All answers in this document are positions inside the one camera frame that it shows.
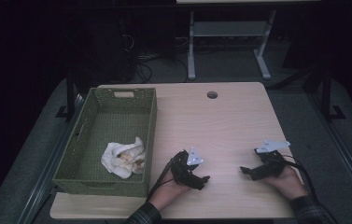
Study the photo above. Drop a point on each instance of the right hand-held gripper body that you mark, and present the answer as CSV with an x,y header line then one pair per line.
x,y
271,165

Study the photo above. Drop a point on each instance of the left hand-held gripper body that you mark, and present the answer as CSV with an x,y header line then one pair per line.
x,y
181,169

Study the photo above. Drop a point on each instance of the white cloth with brown print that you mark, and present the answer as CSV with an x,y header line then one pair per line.
x,y
117,157

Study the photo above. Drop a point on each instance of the green woven basket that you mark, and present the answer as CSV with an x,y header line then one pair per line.
x,y
71,149

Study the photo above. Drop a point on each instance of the person's right hand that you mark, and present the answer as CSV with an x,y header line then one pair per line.
x,y
290,183

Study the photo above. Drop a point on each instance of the person's left hand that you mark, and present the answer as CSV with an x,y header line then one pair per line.
x,y
167,194

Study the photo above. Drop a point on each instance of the black metal stand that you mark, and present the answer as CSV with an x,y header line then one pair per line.
x,y
326,93
70,93

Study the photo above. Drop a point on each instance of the aluminium rail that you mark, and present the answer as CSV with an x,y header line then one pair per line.
x,y
49,161
344,155

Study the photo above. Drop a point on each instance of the white metal table frame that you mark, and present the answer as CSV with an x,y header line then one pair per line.
x,y
229,29

